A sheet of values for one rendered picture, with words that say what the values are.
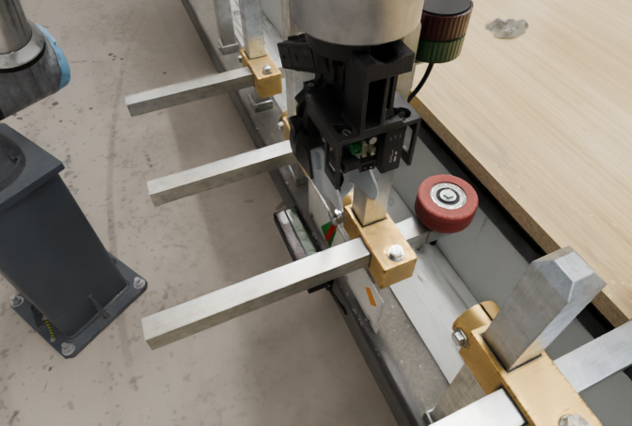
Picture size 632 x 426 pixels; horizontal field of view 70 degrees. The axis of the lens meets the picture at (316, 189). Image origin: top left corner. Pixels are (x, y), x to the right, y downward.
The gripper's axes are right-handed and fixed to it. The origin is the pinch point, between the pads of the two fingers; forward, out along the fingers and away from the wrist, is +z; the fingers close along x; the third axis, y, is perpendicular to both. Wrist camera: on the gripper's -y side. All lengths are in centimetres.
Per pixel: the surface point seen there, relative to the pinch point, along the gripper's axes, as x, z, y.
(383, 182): 8.2, 5.7, -2.7
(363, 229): 5.9, 13.6, -2.2
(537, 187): 29.9, 10.6, 2.9
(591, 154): 41.6, 10.6, 1.1
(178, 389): -34, 101, -27
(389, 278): 6.5, 16.4, 4.5
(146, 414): -43, 101, -24
